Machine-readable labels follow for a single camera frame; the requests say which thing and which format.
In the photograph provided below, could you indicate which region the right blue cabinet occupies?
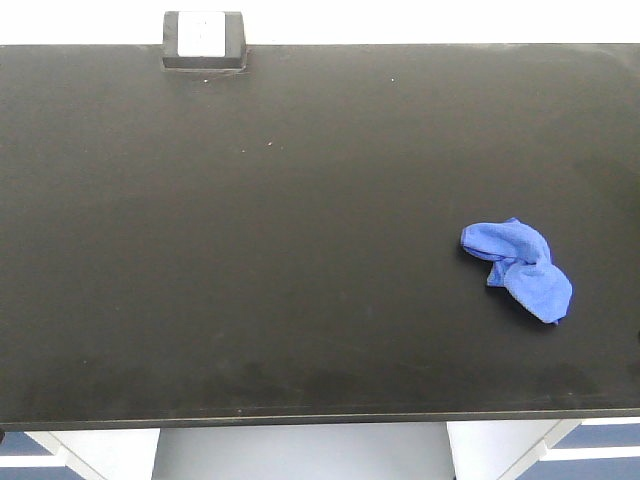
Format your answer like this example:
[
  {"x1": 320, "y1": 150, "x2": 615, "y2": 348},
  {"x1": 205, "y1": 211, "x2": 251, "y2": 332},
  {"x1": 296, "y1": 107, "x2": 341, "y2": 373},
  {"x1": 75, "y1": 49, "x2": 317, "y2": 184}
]
[{"x1": 446, "y1": 417, "x2": 639, "y2": 479}]

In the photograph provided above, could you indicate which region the blue cabinet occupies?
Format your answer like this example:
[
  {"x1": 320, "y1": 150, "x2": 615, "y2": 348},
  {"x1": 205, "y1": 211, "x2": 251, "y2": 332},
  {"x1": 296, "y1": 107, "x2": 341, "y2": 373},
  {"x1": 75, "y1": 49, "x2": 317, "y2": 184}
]
[
  {"x1": 1, "y1": 429, "x2": 160, "y2": 479},
  {"x1": 446, "y1": 417, "x2": 639, "y2": 479}
]

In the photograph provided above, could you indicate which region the left blue cabinet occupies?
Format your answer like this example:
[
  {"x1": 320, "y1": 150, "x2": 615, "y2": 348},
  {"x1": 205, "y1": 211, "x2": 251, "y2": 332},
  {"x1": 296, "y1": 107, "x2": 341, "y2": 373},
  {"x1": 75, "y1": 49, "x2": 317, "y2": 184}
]
[{"x1": 1, "y1": 429, "x2": 160, "y2": 479}]

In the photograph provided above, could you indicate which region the blue microfiber cloth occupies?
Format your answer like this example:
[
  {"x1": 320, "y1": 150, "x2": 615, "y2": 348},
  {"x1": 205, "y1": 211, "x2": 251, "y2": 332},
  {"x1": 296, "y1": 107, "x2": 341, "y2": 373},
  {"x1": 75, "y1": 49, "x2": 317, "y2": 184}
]
[{"x1": 460, "y1": 217, "x2": 573, "y2": 324}]

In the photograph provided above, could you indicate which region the black tabletop outlet box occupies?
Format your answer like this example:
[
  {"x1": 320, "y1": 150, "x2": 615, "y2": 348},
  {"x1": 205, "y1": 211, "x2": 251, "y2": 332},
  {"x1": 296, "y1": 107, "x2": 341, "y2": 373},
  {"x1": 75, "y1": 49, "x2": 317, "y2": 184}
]
[{"x1": 161, "y1": 11, "x2": 247, "y2": 71}]

